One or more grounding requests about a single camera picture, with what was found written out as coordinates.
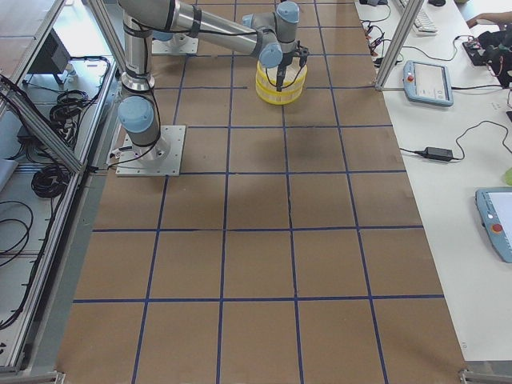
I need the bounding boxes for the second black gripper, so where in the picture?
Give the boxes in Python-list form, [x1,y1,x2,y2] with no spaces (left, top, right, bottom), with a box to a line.
[275,50,295,90]

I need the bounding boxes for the person hand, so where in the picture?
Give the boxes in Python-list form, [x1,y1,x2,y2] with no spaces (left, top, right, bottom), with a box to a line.
[466,12,511,28]

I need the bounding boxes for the blue teach pendant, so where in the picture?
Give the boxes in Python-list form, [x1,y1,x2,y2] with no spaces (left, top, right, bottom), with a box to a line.
[475,187,511,263]
[402,60,454,107]

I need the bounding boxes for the white keyboard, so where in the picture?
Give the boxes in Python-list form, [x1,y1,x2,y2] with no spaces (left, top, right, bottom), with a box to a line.
[413,9,438,35]

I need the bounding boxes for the black power adapter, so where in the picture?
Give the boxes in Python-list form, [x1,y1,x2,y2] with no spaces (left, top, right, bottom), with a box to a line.
[414,146,454,162]

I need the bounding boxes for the black electronics board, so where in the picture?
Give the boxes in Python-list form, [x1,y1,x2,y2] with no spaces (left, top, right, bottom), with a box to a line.
[462,39,502,66]

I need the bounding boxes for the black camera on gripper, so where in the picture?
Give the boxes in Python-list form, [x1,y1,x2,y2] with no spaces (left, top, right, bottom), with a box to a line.
[294,42,310,68]

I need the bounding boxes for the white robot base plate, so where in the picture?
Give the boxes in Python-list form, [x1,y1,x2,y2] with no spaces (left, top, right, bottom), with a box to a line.
[152,34,198,56]

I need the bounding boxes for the aluminium frame post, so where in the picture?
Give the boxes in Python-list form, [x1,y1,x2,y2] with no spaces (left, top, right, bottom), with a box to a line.
[374,0,422,91]

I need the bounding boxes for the coiled black cables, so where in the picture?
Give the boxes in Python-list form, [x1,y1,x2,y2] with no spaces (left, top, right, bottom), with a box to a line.
[30,163,71,199]

